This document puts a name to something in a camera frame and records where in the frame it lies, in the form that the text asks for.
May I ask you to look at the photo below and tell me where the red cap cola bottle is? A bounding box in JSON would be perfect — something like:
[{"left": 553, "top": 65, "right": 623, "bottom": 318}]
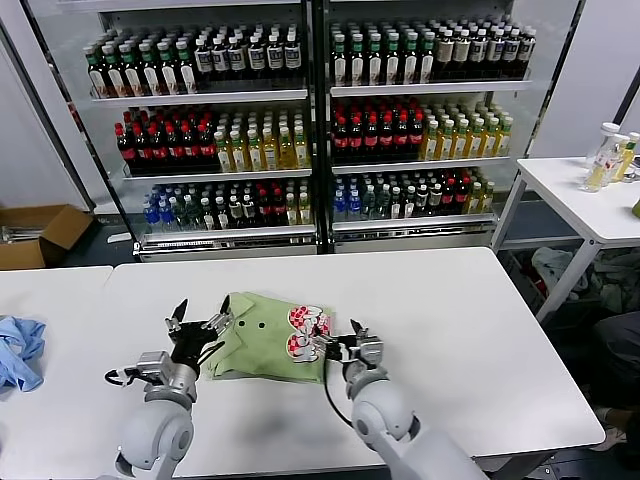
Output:
[
  {"left": 180, "top": 122, "right": 202, "bottom": 173},
  {"left": 442, "top": 177, "right": 459, "bottom": 216},
  {"left": 348, "top": 117, "right": 367, "bottom": 162},
  {"left": 333, "top": 117, "right": 351, "bottom": 162},
  {"left": 197, "top": 122, "right": 219, "bottom": 173},
  {"left": 395, "top": 116, "right": 413, "bottom": 161},
  {"left": 116, "top": 124, "right": 137, "bottom": 174},
  {"left": 364, "top": 116, "right": 383, "bottom": 161},
  {"left": 164, "top": 123, "right": 186, "bottom": 174},
  {"left": 256, "top": 188, "right": 274, "bottom": 228},
  {"left": 132, "top": 123, "right": 153, "bottom": 174},
  {"left": 457, "top": 175, "right": 474, "bottom": 215},
  {"left": 271, "top": 186, "right": 288, "bottom": 227},
  {"left": 380, "top": 116, "right": 398, "bottom": 161},
  {"left": 148, "top": 123, "right": 169, "bottom": 174},
  {"left": 410, "top": 115, "right": 427, "bottom": 160}
]

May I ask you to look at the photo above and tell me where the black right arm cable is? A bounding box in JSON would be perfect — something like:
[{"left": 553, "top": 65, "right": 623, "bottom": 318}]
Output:
[{"left": 321, "top": 349, "right": 359, "bottom": 431}]

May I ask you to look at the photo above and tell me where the black hooked camera cable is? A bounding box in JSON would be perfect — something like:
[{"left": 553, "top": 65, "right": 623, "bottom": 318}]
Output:
[{"left": 103, "top": 368, "right": 146, "bottom": 387}]

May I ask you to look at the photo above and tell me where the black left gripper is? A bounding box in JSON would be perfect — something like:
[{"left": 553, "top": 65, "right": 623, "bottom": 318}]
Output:
[{"left": 164, "top": 294, "right": 236, "bottom": 361}]

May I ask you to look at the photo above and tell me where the white grey cloth pile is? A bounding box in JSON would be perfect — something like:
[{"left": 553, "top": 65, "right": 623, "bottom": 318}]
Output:
[{"left": 531, "top": 248, "right": 592, "bottom": 301}]

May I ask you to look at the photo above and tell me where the crumpled light blue cloth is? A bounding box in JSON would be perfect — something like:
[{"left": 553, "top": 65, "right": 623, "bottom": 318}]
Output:
[{"left": 0, "top": 314, "right": 49, "bottom": 391}]

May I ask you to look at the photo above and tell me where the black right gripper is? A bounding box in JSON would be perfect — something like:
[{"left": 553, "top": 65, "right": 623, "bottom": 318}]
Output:
[{"left": 310, "top": 318, "right": 371, "bottom": 362}]

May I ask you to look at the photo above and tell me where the yellow bottle green cap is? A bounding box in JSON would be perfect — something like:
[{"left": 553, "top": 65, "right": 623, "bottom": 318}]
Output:
[{"left": 613, "top": 141, "right": 640, "bottom": 184}]

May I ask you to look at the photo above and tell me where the grey green clothes pile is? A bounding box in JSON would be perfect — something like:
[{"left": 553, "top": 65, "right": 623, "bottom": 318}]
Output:
[{"left": 593, "top": 248, "right": 640, "bottom": 312}]

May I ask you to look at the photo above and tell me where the light green shirt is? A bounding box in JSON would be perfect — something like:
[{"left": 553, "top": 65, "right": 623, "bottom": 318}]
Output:
[{"left": 202, "top": 292, "right": 337, "bottom": 386}]

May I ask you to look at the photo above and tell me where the clear bottle with yellow liquid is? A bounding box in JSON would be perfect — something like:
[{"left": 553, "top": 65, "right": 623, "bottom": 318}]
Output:
[{"left": 581, "top": 122, "right": 621, "bottom": 194}]

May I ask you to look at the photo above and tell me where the white cap dark drink bottle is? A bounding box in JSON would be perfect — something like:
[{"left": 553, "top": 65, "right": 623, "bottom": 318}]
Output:
[
  {"left": 212, "top": 37, "right": 233, "bottom": 90},
  {"left": 437, "top": 29, "right": 457, "bottom": 81},
  {"left": 454, "top": 29, "right": 474, "bottom": 81},
  {"left": 248, "top": 35, "right": 269, "bottom": 89},
  {"left": 488, "top": 28, "right": 508, "bottom": 80},
  {"left": 284, "top": 33, "right": 304, "bottom": 89},
  {"left": 471, "top": 28, "right": 491, "bottom": 80},
  {"left": 229, "top": 36, "right": 250, "bottom": 90},
  {"left": 194, "top": 38, "right": 215, "bottom": 91},
  {"left": 266, "top": 34, "right": 287, "bottom": 89},
  {"left": 520, "top": 27, "right": 540, "bottom": 79},
  {"left": 504, "top": 27, "right": 524, "bottom": 79}
]

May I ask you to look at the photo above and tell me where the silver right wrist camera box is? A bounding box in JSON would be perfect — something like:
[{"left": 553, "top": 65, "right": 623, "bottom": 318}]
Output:
[{"left": 355, "top": 335, "right": 387, "bottom": 371}]

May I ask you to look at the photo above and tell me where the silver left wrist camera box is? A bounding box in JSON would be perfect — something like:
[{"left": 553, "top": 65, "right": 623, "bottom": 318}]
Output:
[{"left": 137, "top": 351, "right": 174, "bottom": 382}]

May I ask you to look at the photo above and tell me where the bundle of metal rods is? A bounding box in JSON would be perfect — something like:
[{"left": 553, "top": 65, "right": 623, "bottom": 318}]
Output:
[{"left": 1, "top": 224, "right": 44, "bottom": 245}]

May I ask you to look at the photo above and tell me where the green cap tea bottle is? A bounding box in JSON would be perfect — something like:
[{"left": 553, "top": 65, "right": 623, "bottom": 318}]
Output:
[
  {"left": 366, "top": 32, "right": 386, "bottom": 86},
  {"left": 157, "top": 42, "right": 181, "bottom": 96},
  {"left": 349, "top": 32, "right": 369, "bottom": 87},
  {"left": 419, "top": 32, "right": 438, "bottom": 84},
  {"left": 119, "top": 44, "right": 144, "bottom": 98},
  {"left": 175, "top": 41, "right": 200, "bottom": 95},
  {"left": 331, "top": 33, "right": 351, "bottom": 87},
  {"left": 384, "top": 32, "right": 404, "bottom": 86},
  {"left": 138, "top": 43, "right": 163, "bottom": 97},
  {"left": 85, "top": 45, "right": 109, "bottom": 99},
  {"left": 402, "top": 32, "right": 421, "bottom": 85},
  {"left": 102, "top": 45, "right": 126, "bottom": 98}
]

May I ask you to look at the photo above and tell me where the dark storage crate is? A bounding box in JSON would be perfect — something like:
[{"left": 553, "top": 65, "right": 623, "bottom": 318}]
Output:
[{"left": 499, "top": 249, "right": 551, "bottom": 316}]

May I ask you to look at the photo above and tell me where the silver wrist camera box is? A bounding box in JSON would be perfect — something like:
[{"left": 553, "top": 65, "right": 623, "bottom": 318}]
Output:
[
  {"left": 355, "top": 335, "right": 387, "bottom": 371},
  {"left": 137, "top": 351, "right": 174, "bottom": 382}
]

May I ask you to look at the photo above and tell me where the beverage display shelf unit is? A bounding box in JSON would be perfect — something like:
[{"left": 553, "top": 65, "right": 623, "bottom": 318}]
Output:
[{"left": 82, "top": 0, "right": 541, "bottom": 264}]

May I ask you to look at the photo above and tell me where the open cardboard box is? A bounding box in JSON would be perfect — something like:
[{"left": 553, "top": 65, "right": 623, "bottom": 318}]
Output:
[{"left": 0, "top": 203, "right": 97, "bottom": 271}]

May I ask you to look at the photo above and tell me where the person in dark clothes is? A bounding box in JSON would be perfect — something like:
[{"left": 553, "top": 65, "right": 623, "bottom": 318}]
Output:
[{"left": 592, "top": 310, "right": 640, "bottom": 451}]

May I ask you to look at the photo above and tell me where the white side table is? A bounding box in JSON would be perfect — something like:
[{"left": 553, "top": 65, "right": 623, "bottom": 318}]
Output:
[{"left": 492, "top": 156, "right": 640, "bottom": 326}]

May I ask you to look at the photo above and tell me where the black framed glass cooler door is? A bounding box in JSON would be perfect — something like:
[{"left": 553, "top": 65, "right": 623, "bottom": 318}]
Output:
[
  {"left": 0, "top": 0, "right": 144, "bottom": 256},
  {"left": 492, "top": 0, "right": 640, "bottom": 251}
]

